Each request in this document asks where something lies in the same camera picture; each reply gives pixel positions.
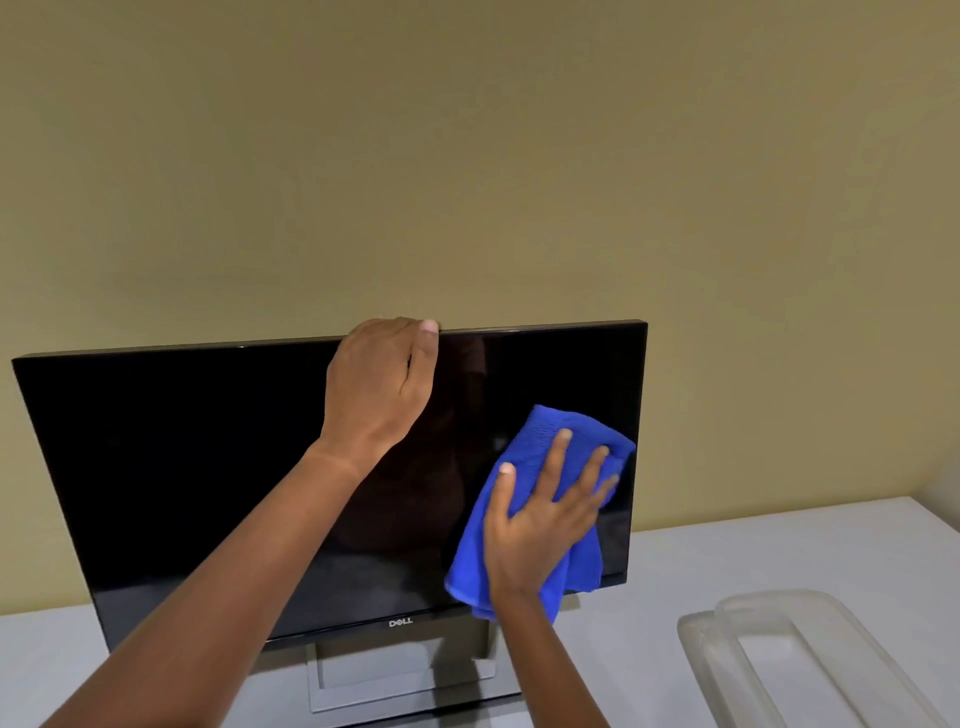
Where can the person's right middle finger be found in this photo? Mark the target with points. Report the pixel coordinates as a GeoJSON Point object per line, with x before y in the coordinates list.
{"type": "Point", "coordinates": [587, 480]}

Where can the person's left thumb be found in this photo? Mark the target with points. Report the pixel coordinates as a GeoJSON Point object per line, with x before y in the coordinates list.
{"type": "Point", "coordinates": [425, 360]}

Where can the person's right thumb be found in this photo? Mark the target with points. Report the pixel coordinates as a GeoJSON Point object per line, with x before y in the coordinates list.
{"type": "Point", "coordinates": [501, 491]}

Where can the person's left forearm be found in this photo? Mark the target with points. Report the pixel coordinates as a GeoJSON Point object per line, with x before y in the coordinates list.
{"type": "Point", "coordinates": [225, 585]}

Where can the clear plastic container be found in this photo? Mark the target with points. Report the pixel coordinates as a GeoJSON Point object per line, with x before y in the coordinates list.
{"type": "Point", "coordinates": [780, 660]}

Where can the grey monitor stand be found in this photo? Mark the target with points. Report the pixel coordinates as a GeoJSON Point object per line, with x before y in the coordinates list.
{"type": "Point", "coordinates": [390, 667]}

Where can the person's right hand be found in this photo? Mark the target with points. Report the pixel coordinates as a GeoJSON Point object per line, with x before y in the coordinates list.
{"type": "Point", "coordinates": [529, 547]}

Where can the black computer monitor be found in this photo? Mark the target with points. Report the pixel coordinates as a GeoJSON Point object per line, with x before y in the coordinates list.
{"type": "Point", "coordinates": [165, 450]}

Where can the person's left hand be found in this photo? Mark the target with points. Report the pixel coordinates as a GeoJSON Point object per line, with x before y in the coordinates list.
{"type": "Point", "coordinates": [371, 390]}

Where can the person's right forearm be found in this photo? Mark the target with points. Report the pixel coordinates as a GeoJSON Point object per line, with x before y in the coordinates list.
{"type": "Point", "coordinates": [547, 667]}

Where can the blue microfiber cloth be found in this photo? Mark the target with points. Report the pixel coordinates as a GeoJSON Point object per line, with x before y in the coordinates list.
{"type": "Point", "coordinates": [526, 439]}

